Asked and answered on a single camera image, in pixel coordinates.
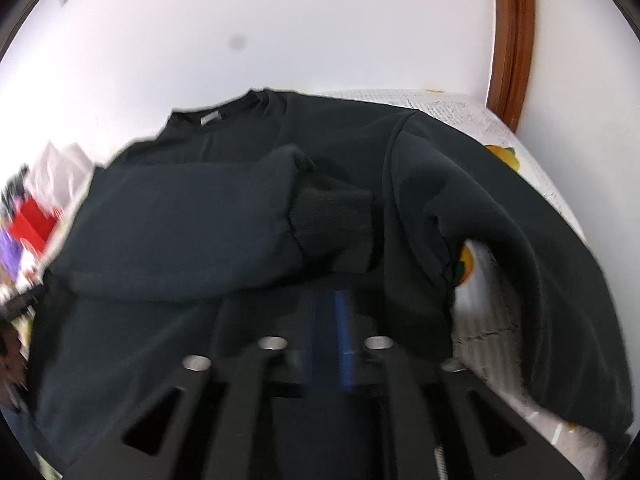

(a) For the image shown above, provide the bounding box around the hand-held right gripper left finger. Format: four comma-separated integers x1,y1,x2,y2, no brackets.
65,291,335,480

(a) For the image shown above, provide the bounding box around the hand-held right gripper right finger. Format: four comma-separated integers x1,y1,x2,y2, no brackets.
334,291,587,480

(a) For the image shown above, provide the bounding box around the black sweater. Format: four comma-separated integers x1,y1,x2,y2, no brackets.
25,87,636,480

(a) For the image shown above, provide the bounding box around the fruit print tablecloth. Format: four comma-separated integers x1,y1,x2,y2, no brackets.
310,88,611,480

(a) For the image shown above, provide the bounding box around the red object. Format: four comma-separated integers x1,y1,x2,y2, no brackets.
9,194,65,255

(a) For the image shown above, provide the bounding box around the white object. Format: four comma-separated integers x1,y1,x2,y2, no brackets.
27,141,98,213

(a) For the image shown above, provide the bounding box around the purple object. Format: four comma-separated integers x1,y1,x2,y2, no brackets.
0,229,32,275

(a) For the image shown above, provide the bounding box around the brown wooden door frame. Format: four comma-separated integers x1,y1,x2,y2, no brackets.
486,0,537,134

